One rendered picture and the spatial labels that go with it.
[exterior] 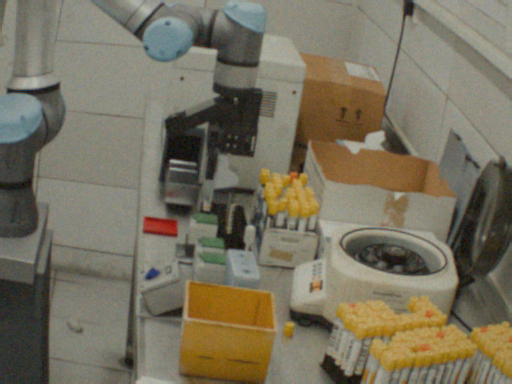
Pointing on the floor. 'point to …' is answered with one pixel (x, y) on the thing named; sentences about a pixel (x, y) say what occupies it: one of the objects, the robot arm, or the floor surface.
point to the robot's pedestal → (26, 324)
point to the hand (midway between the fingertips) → (204, 192)
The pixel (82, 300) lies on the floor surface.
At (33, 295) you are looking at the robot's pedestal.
